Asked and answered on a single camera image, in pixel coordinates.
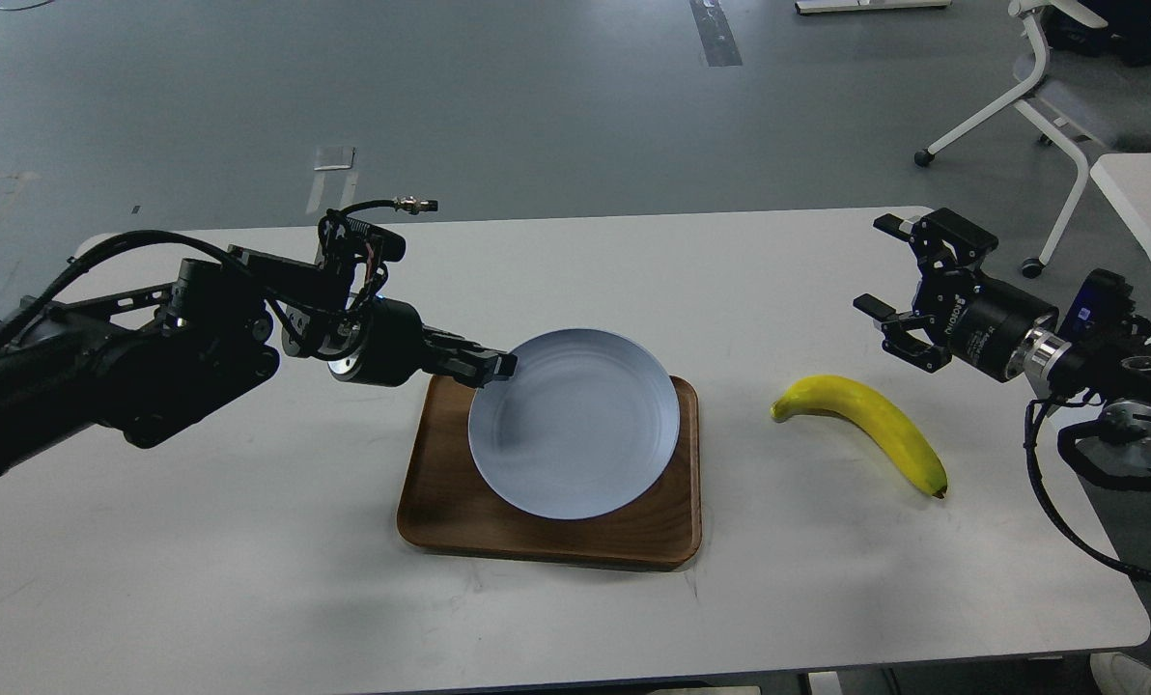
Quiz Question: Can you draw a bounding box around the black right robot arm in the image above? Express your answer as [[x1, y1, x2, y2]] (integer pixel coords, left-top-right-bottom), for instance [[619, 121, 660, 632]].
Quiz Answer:
[[854, 209, 1151, 585]]

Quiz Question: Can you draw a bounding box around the white shoe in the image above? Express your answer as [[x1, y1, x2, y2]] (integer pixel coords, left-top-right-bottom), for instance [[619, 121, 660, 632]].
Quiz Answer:
[[1088, 652, 1151, 694]]

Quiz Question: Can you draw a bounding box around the brown wooden tray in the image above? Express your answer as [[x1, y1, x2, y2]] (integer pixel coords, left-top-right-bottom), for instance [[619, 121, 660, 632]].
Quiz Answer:
[[396, 375, 703, 571]]

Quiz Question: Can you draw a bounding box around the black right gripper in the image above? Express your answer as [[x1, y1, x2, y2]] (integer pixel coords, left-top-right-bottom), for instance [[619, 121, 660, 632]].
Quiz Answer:
[[853, 208, 1058, 382]]

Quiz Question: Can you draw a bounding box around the white grey office chair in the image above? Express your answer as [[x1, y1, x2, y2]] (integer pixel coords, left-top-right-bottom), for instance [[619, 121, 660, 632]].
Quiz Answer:
[[912, 1, 1151, 278]]

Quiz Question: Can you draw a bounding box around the light blue plate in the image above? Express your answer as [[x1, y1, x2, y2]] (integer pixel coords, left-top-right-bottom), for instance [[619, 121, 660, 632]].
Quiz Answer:
[[466, 328, 681, 520]]

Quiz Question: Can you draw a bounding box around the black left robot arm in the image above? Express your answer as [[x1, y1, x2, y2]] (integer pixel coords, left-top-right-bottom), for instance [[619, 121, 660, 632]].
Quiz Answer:
[[0, 197, 518, 478]]

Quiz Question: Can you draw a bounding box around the yellow banana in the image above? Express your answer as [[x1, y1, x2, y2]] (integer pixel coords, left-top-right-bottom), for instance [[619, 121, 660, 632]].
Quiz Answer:
[[770, 374, 950, 501]]

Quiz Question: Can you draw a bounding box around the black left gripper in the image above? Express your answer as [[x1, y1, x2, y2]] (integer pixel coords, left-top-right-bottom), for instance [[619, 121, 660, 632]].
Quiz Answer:
[[328, 298, 518, 390]]

